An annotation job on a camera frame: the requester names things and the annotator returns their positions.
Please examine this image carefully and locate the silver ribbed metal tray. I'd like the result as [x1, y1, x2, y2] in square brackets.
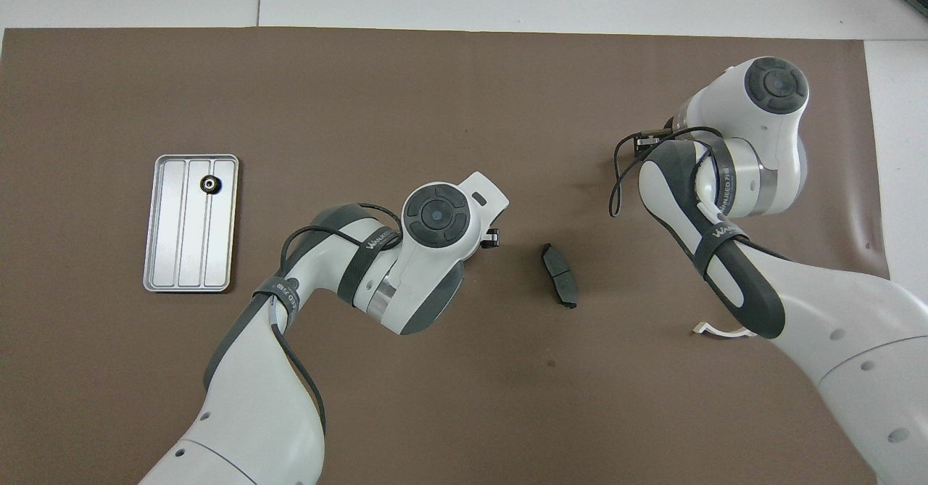
[143, 154, 240, 294]

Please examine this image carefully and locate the long grey brake pad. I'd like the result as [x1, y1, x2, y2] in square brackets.
[540, 243, 579, 310]

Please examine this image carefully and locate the brown paper table mat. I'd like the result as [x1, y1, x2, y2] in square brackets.
[0, 27, 913, 485]

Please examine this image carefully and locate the white curved plastic bracket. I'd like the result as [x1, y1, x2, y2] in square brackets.
[692, 322, 755, 339]

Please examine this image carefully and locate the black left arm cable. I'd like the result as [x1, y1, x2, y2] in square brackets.
[268, 202, 404, 436]

